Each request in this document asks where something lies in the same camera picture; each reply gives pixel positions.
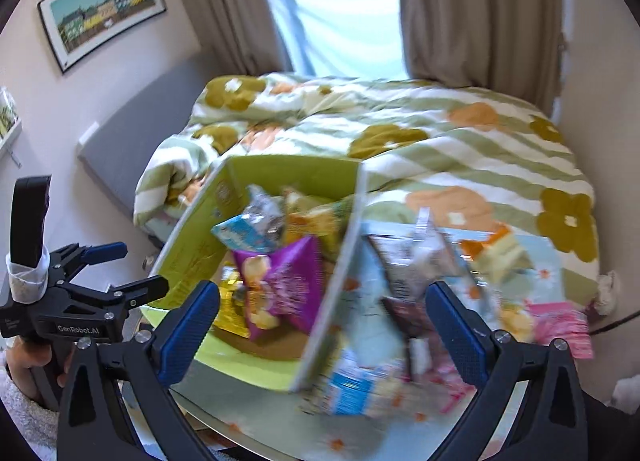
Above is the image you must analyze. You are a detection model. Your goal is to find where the yellow gold snack bag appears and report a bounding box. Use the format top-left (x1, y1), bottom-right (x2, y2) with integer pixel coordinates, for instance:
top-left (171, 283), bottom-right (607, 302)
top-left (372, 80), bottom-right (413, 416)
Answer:
top-left (213, 263), bottom-right (250, 339)

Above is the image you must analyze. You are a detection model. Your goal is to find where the white blue snack bag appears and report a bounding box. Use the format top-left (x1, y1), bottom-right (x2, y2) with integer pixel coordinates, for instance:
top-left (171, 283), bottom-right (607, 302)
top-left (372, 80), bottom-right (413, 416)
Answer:
top-left (212, 184), bottom-right (284, 253)

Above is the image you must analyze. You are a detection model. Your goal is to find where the purple chips bag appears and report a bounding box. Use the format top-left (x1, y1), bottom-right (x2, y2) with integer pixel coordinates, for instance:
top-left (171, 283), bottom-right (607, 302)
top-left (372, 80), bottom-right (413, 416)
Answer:
top-left (232, 236), bottom-right (323, 341)

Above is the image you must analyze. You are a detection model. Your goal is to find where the yellow popcorn snack bag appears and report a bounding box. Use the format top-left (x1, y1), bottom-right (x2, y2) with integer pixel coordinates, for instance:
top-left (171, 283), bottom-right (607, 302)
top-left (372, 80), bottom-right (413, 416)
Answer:
top-left (282, 187), bottom-right (354, 263)

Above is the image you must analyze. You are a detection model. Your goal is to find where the person left hand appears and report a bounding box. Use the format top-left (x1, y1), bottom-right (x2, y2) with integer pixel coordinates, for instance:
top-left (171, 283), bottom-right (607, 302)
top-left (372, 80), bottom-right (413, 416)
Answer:
top-left (6, 337), bottom-right (52, 401)

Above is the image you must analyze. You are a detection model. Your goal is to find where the pink snack packet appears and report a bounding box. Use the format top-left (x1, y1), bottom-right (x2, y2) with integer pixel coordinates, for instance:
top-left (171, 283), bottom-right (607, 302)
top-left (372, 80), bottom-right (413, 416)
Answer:
top-left (527, 301), bottom-right (594, 360)

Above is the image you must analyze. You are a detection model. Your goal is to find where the grey bed headboard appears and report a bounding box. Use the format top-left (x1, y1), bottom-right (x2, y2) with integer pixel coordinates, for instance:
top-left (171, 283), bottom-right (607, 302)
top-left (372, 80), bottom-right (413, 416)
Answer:
top-left (77, 49), bottom-right (221, 216)

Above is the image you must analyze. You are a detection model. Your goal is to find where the strawberry pink snack bag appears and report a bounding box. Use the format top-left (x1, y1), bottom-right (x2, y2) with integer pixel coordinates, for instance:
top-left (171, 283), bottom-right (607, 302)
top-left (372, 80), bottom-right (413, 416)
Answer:
top-left (409, 337), bottom-right (473, 413)

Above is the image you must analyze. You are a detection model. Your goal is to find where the brown chocolate snack bag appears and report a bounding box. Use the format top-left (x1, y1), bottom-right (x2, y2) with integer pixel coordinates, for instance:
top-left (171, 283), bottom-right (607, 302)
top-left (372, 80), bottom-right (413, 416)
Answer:
top-left (381, 296), bottom-right (449, 382)

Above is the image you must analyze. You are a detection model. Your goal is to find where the green cardboard box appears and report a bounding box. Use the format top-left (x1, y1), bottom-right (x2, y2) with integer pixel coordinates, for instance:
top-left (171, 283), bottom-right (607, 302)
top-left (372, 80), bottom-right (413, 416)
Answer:
top-left (142, 155), bottom-right (362, 392)

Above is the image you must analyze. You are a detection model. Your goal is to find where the pale yellow snack bag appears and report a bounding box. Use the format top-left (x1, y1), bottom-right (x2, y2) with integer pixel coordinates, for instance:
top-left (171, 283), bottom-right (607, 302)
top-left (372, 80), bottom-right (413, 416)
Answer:
top-left (458, 224), bottom-right (533, 287)

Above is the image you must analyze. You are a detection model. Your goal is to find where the cream blue snack bag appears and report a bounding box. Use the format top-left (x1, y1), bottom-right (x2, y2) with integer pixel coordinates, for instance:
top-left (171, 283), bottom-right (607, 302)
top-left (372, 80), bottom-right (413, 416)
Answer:
top-left (299, 335), bottom-right (406, 419)

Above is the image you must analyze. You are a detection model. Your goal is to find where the silver brown snack bag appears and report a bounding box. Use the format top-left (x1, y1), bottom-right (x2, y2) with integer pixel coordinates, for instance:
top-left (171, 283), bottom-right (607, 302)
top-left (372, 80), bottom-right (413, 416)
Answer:
top-left (364, 207), bottom-right (463, 301)

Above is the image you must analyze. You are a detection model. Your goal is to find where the framed landscape picture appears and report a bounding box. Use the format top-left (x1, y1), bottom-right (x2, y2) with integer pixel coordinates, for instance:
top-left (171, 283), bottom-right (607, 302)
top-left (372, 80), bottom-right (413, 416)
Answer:
top-left (38, 0), bottom-right (166, 73)

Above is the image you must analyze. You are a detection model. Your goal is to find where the floral green striped duvet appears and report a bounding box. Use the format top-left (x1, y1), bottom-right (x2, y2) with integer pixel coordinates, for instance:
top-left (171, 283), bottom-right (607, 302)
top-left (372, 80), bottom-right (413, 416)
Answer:
top-left (132, 73), bottom-right (600, 304)

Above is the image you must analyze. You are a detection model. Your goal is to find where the beige left curtain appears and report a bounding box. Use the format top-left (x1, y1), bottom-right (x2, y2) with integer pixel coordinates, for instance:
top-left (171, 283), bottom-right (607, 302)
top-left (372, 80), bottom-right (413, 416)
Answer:
top-left (182, 0), bottom-right (293, 75)

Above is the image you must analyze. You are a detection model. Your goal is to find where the beige curtain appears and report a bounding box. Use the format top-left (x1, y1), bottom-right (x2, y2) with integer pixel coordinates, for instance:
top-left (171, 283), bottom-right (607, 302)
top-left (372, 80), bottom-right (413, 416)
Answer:
top-left (182, 0), bottom-right (293, 75)
top-left (400, 0), bottom-right (563, 114)

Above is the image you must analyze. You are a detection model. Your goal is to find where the beige right curtain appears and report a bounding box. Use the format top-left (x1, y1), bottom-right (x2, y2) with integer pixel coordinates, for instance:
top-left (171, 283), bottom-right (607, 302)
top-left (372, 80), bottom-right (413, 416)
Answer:
top-left (400, 0), bottom-right (563, 114)

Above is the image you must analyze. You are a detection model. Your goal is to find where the black cable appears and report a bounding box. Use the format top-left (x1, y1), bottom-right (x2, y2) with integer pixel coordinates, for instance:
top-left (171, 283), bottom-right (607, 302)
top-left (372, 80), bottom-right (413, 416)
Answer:
top-left (587, 308), bottom-right (640, 335)

